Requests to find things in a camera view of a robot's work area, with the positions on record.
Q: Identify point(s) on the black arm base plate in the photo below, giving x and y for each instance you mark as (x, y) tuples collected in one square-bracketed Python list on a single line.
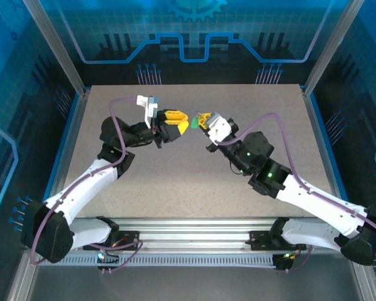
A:
[(260, 239), (128, 238)]

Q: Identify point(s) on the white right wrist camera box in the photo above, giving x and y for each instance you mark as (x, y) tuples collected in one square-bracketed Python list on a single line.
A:
[(221, 130)]

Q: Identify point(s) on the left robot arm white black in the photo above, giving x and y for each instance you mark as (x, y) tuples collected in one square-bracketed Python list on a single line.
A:
[(81, 188)]

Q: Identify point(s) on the green-capped key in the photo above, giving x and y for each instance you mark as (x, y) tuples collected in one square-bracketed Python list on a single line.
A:
[(194, 123)]

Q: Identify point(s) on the black connector board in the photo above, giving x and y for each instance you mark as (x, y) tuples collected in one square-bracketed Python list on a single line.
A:
[(106, 258), (283, 260)]

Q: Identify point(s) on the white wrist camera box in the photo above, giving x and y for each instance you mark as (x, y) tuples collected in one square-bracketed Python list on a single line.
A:
[(221, 130), (148, 109)]

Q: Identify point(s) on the aluminium side rail blue edge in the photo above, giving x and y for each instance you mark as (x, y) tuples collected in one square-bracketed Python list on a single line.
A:
[(319, 125), (69, 141)]

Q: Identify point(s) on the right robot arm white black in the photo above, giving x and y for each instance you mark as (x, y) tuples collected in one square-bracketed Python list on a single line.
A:
[(316, 200)]

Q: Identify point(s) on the aluminium frame post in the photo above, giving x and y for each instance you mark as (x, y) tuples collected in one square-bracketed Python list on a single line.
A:
[(58, 47), (330, 47)]

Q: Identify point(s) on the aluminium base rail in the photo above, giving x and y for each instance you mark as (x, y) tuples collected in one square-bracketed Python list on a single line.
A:
[(191, 232)]

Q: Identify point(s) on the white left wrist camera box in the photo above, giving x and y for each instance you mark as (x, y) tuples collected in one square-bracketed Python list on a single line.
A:
[(148, 109)]

